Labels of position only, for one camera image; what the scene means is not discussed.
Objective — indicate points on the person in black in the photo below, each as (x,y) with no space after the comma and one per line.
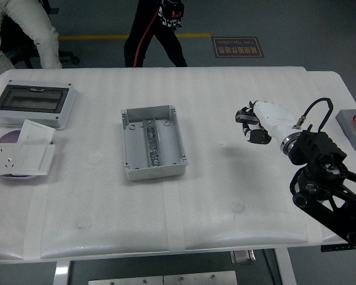
(142,38)

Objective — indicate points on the person in white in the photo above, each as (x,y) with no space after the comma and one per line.
(32,23)

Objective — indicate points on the grey metal bracket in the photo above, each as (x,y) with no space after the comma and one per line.
(242,257)

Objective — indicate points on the black table control panel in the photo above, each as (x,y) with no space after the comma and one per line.
(332,248)

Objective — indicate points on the open grey junction box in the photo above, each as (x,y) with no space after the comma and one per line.
(169,142)

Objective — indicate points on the grey block base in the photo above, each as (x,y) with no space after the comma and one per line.
(351,133)

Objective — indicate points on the purple round plate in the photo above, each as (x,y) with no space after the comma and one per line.
(7,137)

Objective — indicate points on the white table leg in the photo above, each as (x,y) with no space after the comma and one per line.
(284,267)
(60,273)

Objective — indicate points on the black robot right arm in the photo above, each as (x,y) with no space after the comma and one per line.
(317,148)

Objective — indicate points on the person's left hand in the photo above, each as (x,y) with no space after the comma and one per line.
(172,15)

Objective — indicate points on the white foam mat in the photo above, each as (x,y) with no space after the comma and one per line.
(225,193)

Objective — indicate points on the metal mounting rail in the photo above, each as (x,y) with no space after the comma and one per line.
(152,142)

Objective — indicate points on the grey distribution box dark window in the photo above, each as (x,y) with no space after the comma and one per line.
(29,99)

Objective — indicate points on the white wall switch panel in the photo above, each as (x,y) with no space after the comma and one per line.
(35,132)
(35,158)

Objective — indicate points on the brown floor sign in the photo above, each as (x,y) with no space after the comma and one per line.
(249,47)

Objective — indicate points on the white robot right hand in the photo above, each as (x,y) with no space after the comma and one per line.
(273,115)

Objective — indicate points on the white wall socket panel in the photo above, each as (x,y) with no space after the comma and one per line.
(3,160)

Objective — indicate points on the black office chair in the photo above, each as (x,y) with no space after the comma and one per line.
(69,58)

